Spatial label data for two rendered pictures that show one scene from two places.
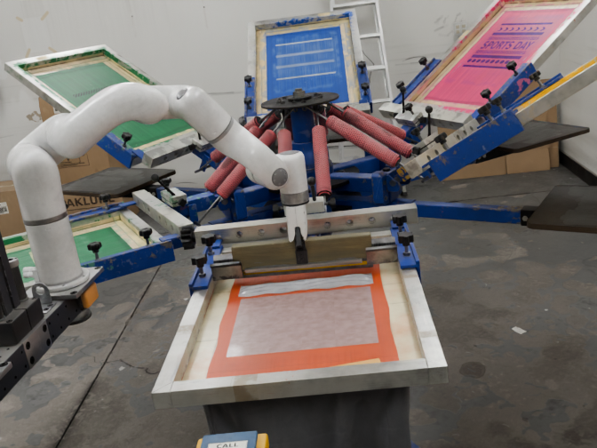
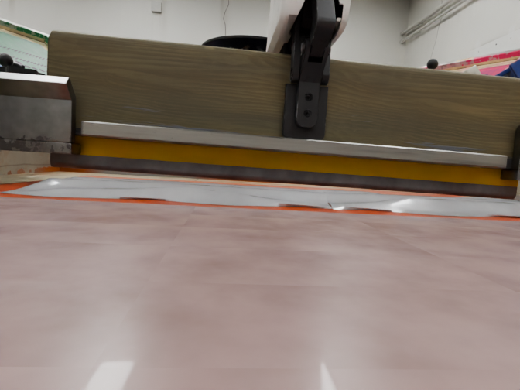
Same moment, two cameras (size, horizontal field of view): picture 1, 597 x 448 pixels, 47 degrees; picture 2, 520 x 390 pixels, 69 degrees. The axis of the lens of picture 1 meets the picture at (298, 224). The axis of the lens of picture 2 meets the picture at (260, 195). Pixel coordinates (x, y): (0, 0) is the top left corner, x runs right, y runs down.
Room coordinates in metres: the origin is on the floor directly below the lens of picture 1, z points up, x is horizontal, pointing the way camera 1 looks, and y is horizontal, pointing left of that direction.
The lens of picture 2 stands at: (1.47, 0.08, 0.98)
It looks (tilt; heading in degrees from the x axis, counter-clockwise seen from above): 5 degrees down; 350
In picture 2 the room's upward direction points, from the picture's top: 3 degrees clockwise
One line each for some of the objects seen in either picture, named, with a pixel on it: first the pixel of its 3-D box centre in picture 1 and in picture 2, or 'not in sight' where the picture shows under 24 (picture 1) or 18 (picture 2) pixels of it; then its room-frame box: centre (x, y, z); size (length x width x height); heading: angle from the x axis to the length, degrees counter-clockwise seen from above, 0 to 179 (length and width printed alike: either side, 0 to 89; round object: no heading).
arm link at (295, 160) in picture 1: (277, 173); not in sight; (1.77, 0.04, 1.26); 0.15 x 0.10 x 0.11; 116
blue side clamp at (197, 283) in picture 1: (208, 273); not in sight; (1.84, 0.27, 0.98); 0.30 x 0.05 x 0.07; 176
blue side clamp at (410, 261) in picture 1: (404, 252); not in sight; (1.79, -0.28, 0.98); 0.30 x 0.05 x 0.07; 176
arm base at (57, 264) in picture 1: (48, 251); not in sight; (1.50, 0.57, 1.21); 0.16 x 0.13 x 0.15; 81
